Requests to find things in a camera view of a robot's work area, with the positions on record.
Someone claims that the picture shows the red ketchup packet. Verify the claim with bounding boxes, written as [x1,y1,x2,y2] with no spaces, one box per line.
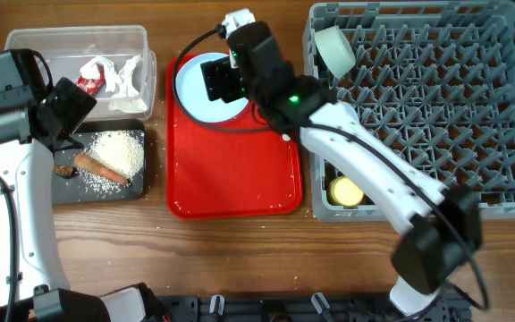
[76,64,106,96]

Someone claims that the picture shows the light blue plate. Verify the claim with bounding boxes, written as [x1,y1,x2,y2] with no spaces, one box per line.
[176,53,249,123]

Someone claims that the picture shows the orange carrot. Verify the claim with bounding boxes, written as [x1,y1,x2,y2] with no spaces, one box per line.
[74,154,130,185]

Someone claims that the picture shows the white napkin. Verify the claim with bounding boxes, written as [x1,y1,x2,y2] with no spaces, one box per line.
[80,55,148,114]

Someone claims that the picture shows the brown mushroom piece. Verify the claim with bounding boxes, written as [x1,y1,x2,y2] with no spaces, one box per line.
[54,165,77,179]

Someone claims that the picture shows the white rice pile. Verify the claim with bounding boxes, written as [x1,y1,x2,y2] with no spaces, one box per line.
[77,131,145,198]

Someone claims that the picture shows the green bowl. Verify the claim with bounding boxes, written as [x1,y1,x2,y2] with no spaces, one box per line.
[314,26,356,79]

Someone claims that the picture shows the yellow cup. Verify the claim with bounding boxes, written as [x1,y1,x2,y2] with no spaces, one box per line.
[327,176,365,208]

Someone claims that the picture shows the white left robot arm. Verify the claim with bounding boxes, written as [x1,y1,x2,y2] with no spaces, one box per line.
[0,49,168,321]

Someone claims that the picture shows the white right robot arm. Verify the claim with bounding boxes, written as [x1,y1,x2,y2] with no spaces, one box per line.
[207,21,482,321]

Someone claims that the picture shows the black waste tray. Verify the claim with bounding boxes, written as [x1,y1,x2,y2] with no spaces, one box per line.
[51,119,147,205]

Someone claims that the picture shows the grey dishwasher rack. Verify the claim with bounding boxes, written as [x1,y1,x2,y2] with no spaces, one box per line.
[302,1,515,219]

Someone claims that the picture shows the clear plastic bin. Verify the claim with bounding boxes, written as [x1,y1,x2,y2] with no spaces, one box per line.
[5,25,157,122]

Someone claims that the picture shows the red serving tray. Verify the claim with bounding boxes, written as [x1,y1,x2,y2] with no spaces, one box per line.
[165,55,303,220]

